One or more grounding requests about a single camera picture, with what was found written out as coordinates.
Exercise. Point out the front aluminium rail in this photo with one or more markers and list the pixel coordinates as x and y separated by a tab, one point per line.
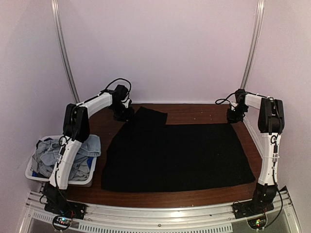
219	218

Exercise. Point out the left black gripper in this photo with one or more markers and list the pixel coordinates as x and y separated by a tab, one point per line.
130	112

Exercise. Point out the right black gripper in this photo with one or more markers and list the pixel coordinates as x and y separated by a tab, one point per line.
231	120

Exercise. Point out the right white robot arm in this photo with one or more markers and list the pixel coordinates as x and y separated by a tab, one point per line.
271	123

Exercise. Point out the left aluminium frame post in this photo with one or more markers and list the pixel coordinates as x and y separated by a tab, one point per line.
63	49

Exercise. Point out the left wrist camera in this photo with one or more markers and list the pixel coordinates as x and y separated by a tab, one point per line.
127	103

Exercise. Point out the light blue denim garment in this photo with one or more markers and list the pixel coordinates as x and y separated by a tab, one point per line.
46	153

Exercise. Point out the black t-shirt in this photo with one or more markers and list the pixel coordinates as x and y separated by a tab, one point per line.
149	155

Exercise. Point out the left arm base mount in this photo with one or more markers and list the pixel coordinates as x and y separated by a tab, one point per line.
72	210

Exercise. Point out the aluminium frame post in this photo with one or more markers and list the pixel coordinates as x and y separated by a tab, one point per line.
63	49
254	42

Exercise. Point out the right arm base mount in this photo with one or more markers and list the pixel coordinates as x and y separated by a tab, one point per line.
248	208

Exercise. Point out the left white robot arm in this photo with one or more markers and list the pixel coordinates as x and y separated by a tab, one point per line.
76	130

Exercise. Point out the right aluminium frame post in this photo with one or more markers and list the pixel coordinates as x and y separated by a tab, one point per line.
254	42

